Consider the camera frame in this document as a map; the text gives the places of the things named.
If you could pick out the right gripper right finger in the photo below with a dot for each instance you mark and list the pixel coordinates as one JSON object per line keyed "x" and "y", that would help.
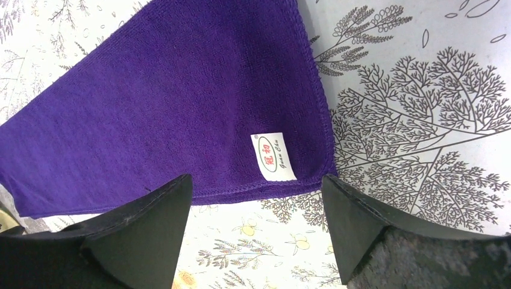
{"x": 378, "y": 246}

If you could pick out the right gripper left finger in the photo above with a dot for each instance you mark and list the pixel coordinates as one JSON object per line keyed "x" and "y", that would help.
{"x": 136, "y": 245}

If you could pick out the purple towel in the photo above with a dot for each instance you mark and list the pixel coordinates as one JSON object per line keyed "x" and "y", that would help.
{"x": 226, "y": 91}

